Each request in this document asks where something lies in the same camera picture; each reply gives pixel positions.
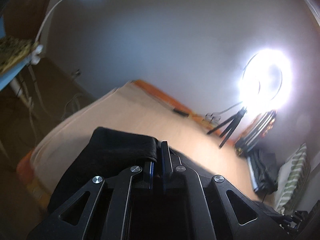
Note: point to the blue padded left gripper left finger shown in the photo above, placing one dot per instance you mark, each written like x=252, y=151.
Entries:
x=98, y=210

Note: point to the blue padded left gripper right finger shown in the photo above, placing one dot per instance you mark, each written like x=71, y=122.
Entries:
x=217, y=209

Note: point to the black pants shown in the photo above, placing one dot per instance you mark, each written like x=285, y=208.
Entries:
x=107, y=153

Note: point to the stack of folded dark clothes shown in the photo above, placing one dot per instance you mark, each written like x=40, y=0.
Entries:
x=263, y=171

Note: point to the black mini tripod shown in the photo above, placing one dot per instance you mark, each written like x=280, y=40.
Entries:
x=232, y=122

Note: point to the folded grey tripod stand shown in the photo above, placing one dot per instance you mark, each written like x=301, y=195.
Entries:
x=254, y=132

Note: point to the green striped pillow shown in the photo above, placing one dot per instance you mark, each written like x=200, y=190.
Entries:
x=292, y=177

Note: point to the beige blanket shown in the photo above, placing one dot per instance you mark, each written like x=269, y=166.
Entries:
x=130, y=109

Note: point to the orange floral bedsheet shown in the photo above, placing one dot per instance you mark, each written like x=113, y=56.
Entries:
x=169, y=101

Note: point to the bright ring light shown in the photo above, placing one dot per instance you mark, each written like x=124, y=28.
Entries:
x=266, y=82

